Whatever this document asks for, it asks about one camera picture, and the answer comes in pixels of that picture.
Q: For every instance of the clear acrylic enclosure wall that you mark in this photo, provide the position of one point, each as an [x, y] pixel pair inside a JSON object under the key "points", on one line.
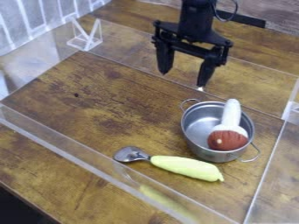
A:
{"points": [[103, 100]]}

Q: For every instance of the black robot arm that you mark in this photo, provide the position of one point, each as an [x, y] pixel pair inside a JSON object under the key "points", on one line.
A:
{"points": [[197, 12]]}

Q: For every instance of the clear acrylic triangle bracket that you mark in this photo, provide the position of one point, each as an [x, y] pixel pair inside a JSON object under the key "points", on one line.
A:
{"points": [[84, 41]]}

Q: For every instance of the spoon with yellow handle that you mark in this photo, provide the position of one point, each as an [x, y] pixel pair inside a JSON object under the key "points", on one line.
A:
{"points": [[180, 165]]}

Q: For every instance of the black bar on table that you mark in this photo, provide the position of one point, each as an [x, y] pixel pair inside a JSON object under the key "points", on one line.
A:
{"points": [[241, 19]]}

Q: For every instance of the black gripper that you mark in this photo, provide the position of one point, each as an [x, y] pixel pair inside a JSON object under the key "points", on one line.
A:
{"points": [[187, 39]]}

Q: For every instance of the silver metal pot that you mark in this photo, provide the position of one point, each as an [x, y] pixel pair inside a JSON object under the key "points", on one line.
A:
{"points": [[199, 119]]}

